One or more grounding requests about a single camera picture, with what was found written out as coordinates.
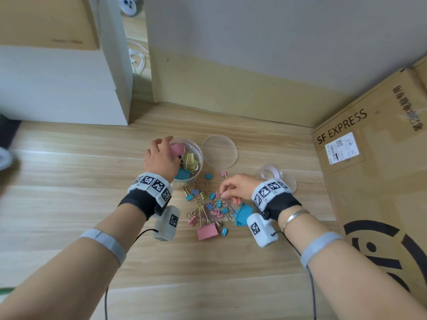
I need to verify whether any person's right hand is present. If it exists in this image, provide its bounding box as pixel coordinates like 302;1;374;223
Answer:
219;173;264;206

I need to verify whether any person's left hand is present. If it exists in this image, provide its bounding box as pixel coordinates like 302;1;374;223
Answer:
144;136;182;184

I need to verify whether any large pink binder clip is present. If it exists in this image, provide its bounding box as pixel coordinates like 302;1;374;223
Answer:
168;142;186;158

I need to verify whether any large yellow binder clip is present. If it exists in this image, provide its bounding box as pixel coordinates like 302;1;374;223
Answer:
181;152;200;174

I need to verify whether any small clear plastic jar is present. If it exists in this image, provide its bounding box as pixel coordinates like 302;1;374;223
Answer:
255;164;284;184

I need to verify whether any large clear plastic jar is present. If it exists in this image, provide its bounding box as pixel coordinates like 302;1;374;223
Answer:
166;138;204;184

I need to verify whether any large clear round lid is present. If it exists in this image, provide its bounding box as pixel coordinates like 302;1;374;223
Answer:
201;134;238;170

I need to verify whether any pile of colourful binder clips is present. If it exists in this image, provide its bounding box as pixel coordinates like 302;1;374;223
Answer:
182;170;255;241

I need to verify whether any person's right forearm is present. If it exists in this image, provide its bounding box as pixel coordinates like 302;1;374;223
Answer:
278;206;427;320

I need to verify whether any grey forearm band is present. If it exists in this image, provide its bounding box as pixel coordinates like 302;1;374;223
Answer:
300;231;344;269
79;229;127;268

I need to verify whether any person's left forearm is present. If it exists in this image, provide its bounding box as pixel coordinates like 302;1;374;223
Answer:
0;203;149;320

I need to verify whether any marker tag wristband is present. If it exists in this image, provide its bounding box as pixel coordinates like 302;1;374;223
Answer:
250;179;293;212
128;172;173;208

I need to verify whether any small clear round lid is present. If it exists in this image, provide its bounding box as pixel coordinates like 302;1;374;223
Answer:
280;175;298;194

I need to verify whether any white cardboard box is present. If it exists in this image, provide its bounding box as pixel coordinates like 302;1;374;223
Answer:
0;0;134;126

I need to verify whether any brown shipping box black logo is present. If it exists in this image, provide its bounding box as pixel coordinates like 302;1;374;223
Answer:
311;55;427;307

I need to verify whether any grey and tan partition board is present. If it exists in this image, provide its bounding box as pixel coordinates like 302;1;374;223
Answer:
144;0;427;129

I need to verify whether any white game controller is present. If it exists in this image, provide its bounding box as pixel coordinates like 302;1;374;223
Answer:
0;146;14;172
118;0;143;17

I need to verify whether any brown box red dashed print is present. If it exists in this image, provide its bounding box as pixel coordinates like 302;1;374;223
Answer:
0;0;101;51

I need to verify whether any black wrist strap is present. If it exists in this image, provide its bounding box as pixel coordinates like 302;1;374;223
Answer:
118;189;161;221
263;193;302;221

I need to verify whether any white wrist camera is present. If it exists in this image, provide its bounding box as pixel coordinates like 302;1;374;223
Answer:
152;205;181;242
246;213;278;248

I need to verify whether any silver bracelet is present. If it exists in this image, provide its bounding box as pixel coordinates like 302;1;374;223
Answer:
279;209;311;232

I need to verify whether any white cable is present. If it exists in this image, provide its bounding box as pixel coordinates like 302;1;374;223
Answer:
128;40;146;76

